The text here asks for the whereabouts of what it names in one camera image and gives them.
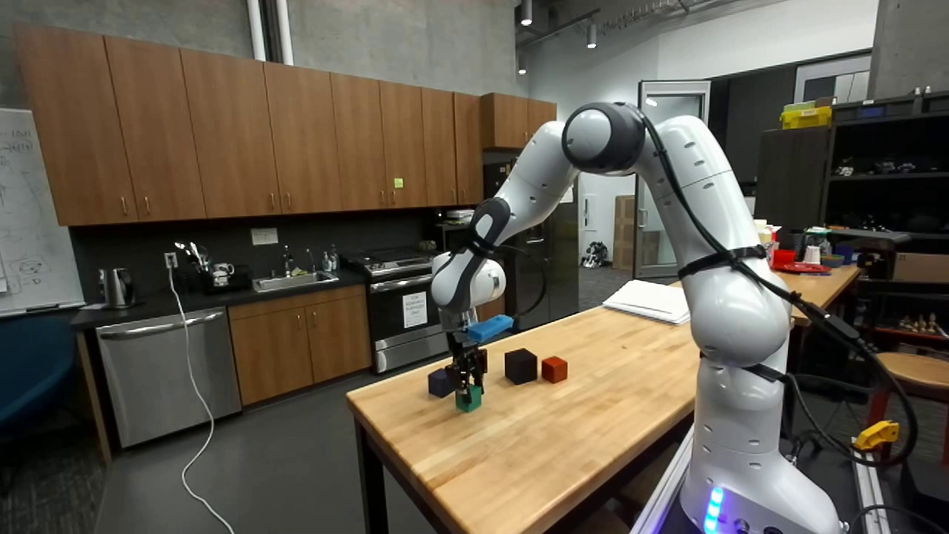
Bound stainless steel dishwasher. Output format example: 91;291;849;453
94;309;239;448

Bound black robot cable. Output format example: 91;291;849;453
631;100;923;469

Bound black block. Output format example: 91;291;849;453
503;350;537;383

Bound white hanging cable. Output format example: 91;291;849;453
162;251;238;534

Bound whiteboard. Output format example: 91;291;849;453
0;107;82;318

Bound wooden table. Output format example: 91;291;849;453
343;260;863;534

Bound upper wooden cabinets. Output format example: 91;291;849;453
17;26;555;224

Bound lower wooden cabinet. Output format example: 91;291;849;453
227;284;370;405

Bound black shelving unit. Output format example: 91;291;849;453
823;98;949;340

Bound white paper stack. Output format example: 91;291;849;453
605;279;691;322

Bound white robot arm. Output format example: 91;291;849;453
431;100;838;534

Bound yellow connector clamp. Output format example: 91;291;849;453
852;419;901;450

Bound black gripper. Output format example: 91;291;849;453
447;336;487;404

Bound orange block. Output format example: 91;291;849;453
542;355;568;383

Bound green block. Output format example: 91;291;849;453
454;386;482;411

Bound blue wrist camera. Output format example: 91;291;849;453
465;313;514;345

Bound yellow box on shelf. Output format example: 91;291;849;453
780;100;834;131

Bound stainless steel oven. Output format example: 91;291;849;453
364;256;447;373

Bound red object on table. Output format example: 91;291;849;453
770;250;829;275

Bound kitchen sink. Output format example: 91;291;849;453
253;272;339;293

